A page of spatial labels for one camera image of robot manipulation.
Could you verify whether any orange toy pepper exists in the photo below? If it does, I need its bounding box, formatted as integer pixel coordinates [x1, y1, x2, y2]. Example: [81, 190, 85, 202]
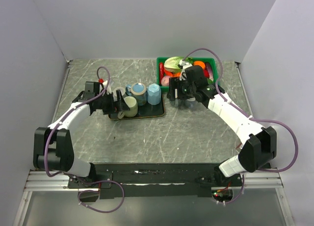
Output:
[193, 61, 206, 70]

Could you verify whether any aluminium frame rail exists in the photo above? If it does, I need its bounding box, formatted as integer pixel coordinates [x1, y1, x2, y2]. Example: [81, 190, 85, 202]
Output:
[13, 59, 295, 226]

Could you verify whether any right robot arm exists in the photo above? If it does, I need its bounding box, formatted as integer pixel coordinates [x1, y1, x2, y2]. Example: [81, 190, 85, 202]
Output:
[167, 66, 277, 186]

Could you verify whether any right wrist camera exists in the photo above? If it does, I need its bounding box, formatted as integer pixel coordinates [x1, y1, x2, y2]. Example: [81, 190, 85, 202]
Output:
[179, 59, 193, 80]

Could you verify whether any light blue faceted mug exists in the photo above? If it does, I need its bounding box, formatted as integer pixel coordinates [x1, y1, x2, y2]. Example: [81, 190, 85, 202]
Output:
[147, 83, 161, 105]

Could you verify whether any red toy bell pepper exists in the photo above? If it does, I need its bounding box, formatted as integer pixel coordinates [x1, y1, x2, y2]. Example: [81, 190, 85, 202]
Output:
[203, 70, 209, 78]

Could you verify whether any red toy chili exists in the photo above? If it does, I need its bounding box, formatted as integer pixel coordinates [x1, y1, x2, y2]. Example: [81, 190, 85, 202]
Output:
[159, 62, 164, 78]

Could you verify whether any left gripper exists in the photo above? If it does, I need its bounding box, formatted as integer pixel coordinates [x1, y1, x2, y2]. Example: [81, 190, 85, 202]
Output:
[95, 90, 130, 115]

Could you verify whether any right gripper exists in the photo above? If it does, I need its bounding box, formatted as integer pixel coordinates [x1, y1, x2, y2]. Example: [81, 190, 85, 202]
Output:
[166, 77, 196, 101]

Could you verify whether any frosted grey mug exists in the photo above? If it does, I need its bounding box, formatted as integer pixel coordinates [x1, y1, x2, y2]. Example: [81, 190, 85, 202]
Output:
[112, 87, 127, 101]

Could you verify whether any small packaged card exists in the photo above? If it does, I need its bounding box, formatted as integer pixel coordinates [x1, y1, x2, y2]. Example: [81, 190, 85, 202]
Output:
[235, 143, 244, 151]

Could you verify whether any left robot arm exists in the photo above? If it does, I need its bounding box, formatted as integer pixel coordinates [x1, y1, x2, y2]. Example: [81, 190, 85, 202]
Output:
[33, 81, 130, 188]

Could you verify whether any purple toy eggplant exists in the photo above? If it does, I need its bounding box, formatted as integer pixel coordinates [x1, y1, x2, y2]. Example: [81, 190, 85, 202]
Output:
[205, 62, 214, 81]

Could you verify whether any light green mug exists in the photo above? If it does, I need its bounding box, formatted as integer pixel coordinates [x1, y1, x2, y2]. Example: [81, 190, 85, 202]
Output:
[118, 96, 138, 119]

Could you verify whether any small grey-blue mug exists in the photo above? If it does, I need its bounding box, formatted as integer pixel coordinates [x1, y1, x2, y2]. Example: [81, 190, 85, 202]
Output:
[184, 98, 198, 110]

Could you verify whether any blue patterned mug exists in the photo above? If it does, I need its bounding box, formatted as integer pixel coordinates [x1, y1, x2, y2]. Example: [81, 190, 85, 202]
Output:
[125, 82, 147, 106]

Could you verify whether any black serving tray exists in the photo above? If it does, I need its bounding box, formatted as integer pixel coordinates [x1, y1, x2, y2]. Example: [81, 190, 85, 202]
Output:
[108, 98, 165, 120]

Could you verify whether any toy cabbage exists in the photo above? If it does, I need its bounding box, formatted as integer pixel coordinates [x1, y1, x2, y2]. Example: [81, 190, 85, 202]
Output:
[164, 56, 193, 73]

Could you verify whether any large grey faceted mug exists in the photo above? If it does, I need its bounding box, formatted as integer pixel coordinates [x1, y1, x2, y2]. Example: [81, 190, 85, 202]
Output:
[169, 99, 183, 108]

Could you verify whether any purple toy onion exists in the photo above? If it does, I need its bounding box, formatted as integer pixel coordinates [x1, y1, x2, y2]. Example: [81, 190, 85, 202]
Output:
[161, 75, 171, 86]

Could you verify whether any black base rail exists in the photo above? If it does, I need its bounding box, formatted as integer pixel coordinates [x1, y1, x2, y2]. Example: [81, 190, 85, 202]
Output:
[67, 162, 270, 200]

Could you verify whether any green plastic crate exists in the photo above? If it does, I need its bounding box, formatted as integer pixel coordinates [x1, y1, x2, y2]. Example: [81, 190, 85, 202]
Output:
[156, 57, 218, 93]

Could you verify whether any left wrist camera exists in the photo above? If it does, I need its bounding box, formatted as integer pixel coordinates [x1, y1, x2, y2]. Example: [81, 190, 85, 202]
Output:
[98, 78, 111, 90]

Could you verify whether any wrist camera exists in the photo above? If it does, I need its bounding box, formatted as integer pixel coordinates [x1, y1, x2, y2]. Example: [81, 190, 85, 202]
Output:
[98, 78, 111, 90]
[179, 59, 193, 80]

